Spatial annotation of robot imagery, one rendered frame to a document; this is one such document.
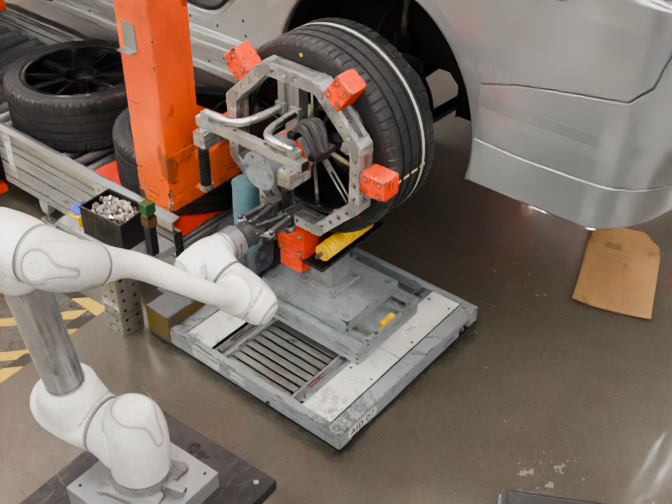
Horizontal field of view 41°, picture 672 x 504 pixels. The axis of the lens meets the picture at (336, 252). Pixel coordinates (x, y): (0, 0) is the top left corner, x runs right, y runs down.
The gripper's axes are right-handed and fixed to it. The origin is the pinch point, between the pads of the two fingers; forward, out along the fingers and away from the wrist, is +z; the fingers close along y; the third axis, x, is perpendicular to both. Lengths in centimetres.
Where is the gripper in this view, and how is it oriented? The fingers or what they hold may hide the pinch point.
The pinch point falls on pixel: (287, 207)
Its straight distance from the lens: 259.3
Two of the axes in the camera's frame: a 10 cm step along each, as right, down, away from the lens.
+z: 6.3, -4.6, 6.2
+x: 0.1, -8.0, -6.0
